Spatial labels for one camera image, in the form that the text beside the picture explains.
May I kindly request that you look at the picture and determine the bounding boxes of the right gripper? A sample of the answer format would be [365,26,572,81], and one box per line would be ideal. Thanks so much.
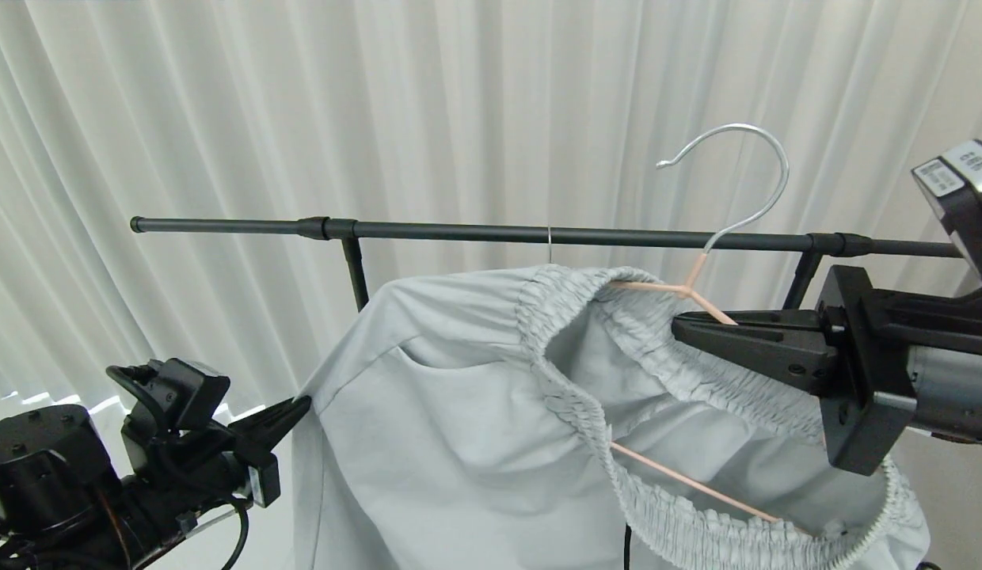
[671,265,982,477]

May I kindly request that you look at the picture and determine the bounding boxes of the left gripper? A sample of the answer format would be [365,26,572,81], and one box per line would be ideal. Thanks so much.
[129,395,313,541]

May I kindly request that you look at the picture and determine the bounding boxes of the pale grey shorts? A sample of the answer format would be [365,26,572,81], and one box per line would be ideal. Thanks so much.
[291,264,932,570]

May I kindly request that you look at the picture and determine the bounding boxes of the black clothes rack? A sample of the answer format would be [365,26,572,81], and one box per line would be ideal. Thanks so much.
[129,215,967,312]

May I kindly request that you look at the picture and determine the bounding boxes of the white curtain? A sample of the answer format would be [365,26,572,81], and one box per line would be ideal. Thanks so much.
[0,0,982,412]

